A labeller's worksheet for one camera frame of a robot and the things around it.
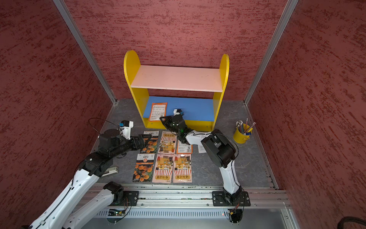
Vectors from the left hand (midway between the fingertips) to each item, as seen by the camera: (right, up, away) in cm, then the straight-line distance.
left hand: (145, 140), depth 72 cm
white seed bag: (+31, -10, +20) cm, 38 cm away
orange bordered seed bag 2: (+19, -9, +20) cm, 29 cm away
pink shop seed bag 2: (+19, -20, +11) cm, 30 cm away
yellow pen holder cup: (+58, +1, +18) cm, 60 cm away
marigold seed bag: (-5, -20, +11) cm, 23 cm away
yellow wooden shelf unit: (+31, +32, +45) cm, 63 cm away
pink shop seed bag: (+9, -7, +24) cm, 26 cm away
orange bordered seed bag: (+2, +16, +23) cm, 28 cm away
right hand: (+4, +9, +18) cm, 21 cm away
